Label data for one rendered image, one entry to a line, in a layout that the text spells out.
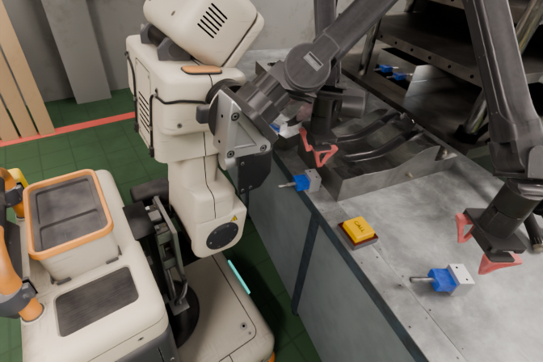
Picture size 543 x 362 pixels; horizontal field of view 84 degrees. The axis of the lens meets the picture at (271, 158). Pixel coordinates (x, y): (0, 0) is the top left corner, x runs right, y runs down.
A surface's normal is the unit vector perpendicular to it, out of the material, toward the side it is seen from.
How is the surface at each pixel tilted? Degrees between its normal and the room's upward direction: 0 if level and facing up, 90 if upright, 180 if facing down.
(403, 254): 0
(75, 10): 90
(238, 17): 90
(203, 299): 0
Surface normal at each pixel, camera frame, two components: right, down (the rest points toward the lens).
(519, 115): -0.09, -0.24
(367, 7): 0.04, 0.01
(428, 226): 0.07, -0.79
